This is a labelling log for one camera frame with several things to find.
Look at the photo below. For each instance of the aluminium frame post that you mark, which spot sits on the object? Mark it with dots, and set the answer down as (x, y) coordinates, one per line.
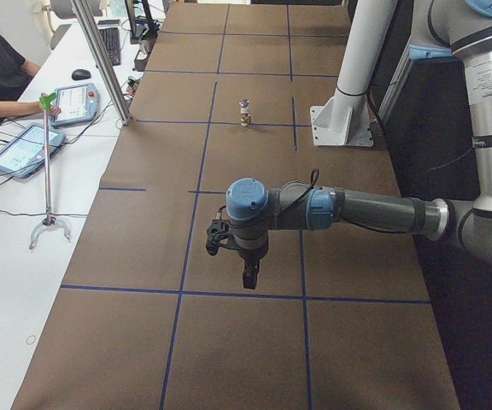
(88, 25)

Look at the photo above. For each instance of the black computer mouse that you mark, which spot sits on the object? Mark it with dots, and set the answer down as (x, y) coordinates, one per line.
(80, 74)

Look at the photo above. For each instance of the chrome threaded pipe fitting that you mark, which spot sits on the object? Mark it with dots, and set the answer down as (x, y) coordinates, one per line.
(244, 104)

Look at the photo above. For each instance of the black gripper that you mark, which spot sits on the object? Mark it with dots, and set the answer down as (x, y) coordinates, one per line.
(250, 256)

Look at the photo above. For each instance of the brass white PPR valve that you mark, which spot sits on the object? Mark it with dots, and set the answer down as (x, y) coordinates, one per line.
(245, 118)

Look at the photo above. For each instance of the white desk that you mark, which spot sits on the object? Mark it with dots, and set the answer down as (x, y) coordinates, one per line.
(31, 272)

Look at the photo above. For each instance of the black monitor stand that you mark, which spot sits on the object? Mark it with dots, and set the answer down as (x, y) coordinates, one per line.
(142, 24)

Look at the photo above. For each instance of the green handled reacher grabber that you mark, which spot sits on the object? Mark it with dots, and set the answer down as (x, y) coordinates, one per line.
(50, 220)

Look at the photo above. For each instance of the near teach pendant tablet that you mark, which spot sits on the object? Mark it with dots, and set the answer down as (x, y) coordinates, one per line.
(24, 155)

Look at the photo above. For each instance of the black keyboard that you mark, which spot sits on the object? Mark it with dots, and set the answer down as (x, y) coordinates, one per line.
(111, 41)

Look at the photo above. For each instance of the brown paper table mat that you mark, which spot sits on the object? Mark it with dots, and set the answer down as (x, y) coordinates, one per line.
(152, 312)

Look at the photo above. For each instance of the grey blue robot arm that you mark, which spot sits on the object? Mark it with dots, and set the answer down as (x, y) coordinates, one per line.
(368, 244)

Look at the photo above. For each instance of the far teach pendant tablet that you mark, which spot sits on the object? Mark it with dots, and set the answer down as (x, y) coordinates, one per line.
(78, 105)

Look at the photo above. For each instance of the teach pendant tablet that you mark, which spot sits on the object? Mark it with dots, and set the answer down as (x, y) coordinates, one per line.
(78, 105)
(24, 155)

